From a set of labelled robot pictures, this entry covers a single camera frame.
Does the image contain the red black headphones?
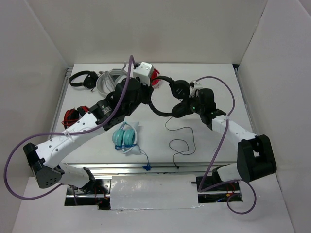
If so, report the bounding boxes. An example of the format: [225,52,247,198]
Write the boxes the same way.
[62,106,89,129]

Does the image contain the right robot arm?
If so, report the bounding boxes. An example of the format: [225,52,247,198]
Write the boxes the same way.
[190,88,277,190]

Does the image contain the teal white headphones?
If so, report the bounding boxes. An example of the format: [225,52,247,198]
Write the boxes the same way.
[112,121,152,171]

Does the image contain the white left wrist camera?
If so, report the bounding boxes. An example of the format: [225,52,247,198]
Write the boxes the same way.
[133,62,154,86]

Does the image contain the black headphones at back left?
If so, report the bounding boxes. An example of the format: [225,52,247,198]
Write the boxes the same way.
[69,70,99,89]

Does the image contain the red wrapped headphones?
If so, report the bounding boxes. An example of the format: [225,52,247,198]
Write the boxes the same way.
[151,68,160,88]

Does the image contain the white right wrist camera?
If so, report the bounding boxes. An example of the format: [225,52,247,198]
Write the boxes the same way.
[189,81,202,98]

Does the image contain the aluminium rail frame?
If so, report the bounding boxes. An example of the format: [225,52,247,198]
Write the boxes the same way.
[65,162,219,175]

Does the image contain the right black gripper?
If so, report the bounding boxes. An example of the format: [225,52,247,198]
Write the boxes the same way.
[176,93,205,115]

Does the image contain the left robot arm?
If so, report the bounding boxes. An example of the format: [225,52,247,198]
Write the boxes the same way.
[23,78,153,194]

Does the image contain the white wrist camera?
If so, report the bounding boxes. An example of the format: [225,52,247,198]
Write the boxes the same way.
[189,81,202,98]
[133,62,154,86]

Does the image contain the black wired headphones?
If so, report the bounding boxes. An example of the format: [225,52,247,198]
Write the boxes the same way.
[148,75,196,169]

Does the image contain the grey white headphones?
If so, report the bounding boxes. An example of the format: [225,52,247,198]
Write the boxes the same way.
[95,62,127,98]

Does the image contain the white foil-covered panel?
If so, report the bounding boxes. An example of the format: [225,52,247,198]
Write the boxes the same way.
[110,175,199,210]

